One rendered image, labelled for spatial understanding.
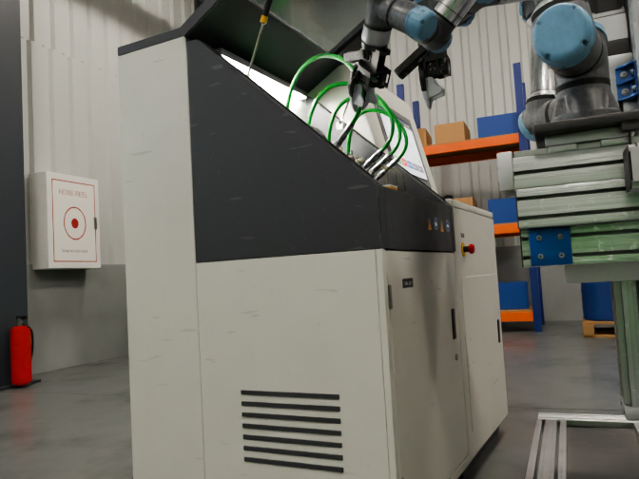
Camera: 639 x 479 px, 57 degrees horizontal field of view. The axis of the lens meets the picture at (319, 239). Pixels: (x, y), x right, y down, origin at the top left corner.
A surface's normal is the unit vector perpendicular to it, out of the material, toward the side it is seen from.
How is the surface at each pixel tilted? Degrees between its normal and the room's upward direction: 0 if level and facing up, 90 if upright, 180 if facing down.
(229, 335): 90
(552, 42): 97
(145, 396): 90
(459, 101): 90
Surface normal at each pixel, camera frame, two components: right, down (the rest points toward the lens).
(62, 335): 0.92, -0.07
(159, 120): -0.47, -0.03
